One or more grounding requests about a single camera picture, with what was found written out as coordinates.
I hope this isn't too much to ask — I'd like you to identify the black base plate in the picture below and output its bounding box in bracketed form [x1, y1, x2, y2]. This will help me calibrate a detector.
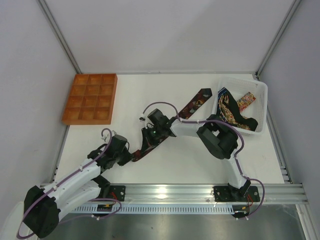
[107, 185, 126, 202]
[213, 185, 261, 203]

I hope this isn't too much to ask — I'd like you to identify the dark red patterned tie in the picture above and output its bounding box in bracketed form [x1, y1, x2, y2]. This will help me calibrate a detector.
[131, 88, 213, 162]

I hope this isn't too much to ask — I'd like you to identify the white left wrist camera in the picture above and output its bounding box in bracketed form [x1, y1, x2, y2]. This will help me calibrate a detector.
[100, 128, 117, 143]

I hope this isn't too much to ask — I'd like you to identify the white slotted cable duct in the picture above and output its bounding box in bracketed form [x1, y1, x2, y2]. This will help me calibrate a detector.
[72, 203, 235, 215]

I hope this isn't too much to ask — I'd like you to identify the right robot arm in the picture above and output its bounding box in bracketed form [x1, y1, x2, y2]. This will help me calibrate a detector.
[141, 109, 251, 200]

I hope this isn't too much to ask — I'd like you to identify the aluminium frame post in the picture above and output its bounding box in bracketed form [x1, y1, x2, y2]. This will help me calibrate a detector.
[36, 0, 82, 74]
[255, 0, 303, 79]

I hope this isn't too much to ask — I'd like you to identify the orange wooden compartment tray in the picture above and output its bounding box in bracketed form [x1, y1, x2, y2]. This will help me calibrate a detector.
[61, 73, 118, 126]

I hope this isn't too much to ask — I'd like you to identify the white plastic mesh basket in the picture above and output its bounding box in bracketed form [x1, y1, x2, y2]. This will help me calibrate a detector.
[212, 76, 268, 136]

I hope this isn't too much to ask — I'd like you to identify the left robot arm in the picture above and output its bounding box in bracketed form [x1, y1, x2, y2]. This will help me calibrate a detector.
[23, 134, 131, 239]

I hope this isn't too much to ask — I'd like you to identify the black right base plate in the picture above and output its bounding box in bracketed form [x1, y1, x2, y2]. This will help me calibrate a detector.
[213, 185, 261, 203]

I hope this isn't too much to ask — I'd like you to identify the left aluminium frame post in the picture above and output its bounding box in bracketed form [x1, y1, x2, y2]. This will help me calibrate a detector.
[36, 0, 82, 74]

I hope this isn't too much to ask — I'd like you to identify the right aluminium frame post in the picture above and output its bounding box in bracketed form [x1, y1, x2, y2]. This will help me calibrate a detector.
[255, 0, 303, 79]

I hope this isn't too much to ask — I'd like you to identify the aluminium mounting rail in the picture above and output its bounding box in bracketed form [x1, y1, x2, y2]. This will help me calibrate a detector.
[39, 182, 309, 205]

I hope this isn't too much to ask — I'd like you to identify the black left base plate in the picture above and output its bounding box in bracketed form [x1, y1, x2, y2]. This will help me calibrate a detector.
[107, 185, 126, 202]

